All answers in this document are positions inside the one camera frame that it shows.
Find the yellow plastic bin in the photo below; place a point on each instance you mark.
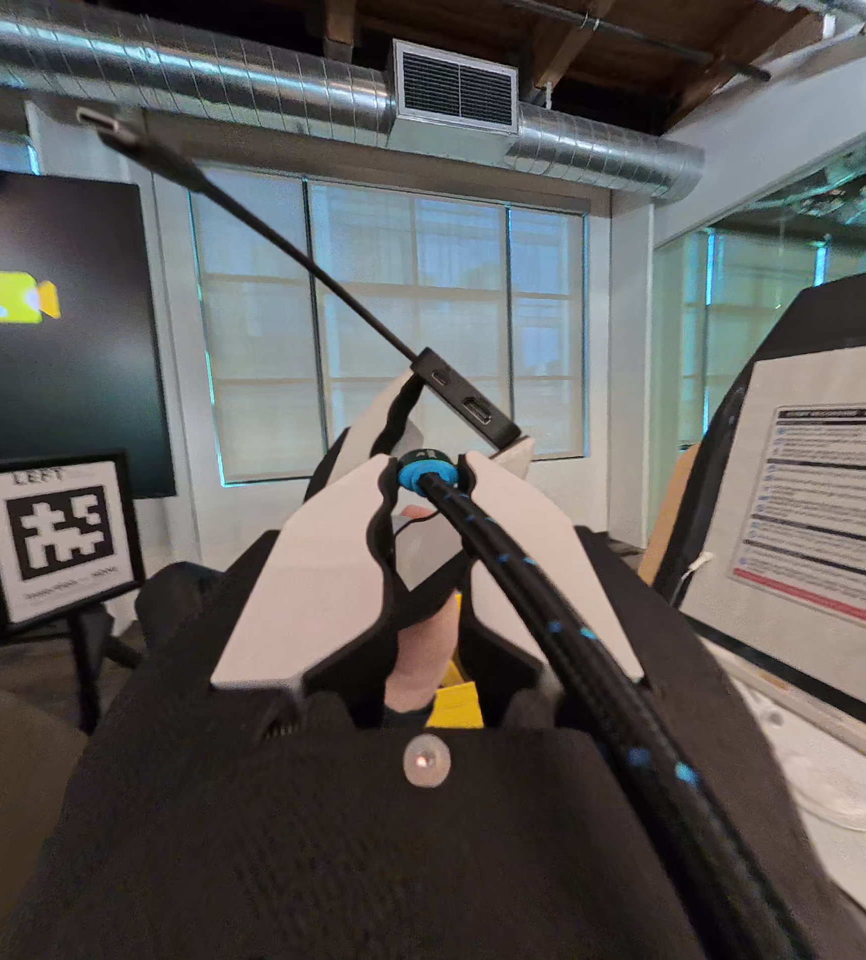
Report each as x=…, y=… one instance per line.
x=455, y=701

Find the printed instruction sheet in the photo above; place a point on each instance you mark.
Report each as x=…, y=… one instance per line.
x=815, y=525

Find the black display board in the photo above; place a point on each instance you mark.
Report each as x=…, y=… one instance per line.
x=822, y=315

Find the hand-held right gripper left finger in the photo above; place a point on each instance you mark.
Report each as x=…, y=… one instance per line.
x=313, y=585

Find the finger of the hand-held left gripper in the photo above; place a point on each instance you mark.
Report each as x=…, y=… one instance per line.
x=369, y=427
x=519, y=454

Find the white air vent grille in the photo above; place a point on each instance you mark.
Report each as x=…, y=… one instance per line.
x=457, y=86

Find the person's left hand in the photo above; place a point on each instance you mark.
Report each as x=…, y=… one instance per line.
x=421, y=645

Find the large gridded window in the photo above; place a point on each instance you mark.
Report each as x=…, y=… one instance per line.
x=418, y=300

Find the black usb adapter hub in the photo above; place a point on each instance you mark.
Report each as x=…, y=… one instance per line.
x=470, y=405

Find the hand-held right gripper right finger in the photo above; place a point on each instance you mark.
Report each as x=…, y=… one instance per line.
x=530, y=540

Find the glass partition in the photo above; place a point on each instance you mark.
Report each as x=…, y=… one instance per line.
x=740, y=322

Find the black wall screen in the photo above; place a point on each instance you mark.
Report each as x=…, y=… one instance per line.
x=65, y=360

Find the brown cardboard box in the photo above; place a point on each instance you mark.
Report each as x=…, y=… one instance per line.
x=669, y=510

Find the silver spiral air duct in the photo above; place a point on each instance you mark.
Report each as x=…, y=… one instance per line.
x=215, y=82

